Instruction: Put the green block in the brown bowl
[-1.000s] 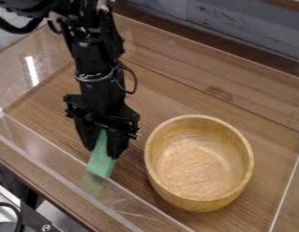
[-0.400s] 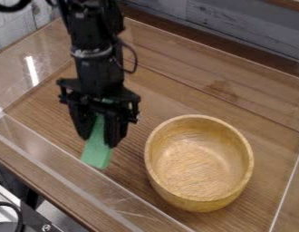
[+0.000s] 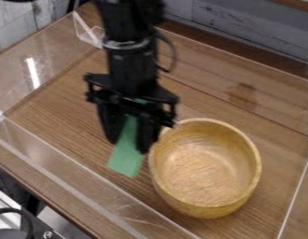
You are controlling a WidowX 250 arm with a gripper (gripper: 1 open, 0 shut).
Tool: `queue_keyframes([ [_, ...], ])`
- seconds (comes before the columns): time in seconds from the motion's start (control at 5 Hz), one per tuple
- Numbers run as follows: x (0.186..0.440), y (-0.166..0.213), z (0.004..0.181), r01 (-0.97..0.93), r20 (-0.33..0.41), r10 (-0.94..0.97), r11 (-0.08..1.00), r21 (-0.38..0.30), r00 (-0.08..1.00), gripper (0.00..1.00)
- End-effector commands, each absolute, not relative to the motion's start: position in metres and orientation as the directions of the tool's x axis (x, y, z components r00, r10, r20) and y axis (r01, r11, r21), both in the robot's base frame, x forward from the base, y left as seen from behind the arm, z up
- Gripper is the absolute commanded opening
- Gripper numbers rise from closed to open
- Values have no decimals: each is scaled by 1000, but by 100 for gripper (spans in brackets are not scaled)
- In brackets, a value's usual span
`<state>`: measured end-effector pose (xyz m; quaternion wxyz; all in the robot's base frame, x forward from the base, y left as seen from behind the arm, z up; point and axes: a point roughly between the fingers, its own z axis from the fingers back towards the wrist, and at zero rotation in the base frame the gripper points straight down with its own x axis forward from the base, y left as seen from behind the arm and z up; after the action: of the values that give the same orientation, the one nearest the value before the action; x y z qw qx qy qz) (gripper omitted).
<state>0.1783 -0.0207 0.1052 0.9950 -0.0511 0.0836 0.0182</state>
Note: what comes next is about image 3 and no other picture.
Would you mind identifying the green rectangular block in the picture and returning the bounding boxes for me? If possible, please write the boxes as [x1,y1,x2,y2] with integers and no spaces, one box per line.
[106,98,150,179]

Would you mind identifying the black metal bracket with bolt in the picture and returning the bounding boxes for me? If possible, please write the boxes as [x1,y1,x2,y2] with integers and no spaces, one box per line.
[29,216,67,239]

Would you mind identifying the brown wooden bowl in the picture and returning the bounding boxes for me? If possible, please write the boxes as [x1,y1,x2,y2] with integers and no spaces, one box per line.
[147,118,261,218]

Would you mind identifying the black cable bottom left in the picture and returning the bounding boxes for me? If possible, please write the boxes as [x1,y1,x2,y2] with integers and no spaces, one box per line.
[0,207,35,239]

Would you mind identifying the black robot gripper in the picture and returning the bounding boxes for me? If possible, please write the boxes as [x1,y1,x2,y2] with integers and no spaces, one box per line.
[85,38,178,154]

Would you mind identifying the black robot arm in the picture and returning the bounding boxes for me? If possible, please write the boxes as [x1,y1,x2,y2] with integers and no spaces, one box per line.
[83,0,179,153]

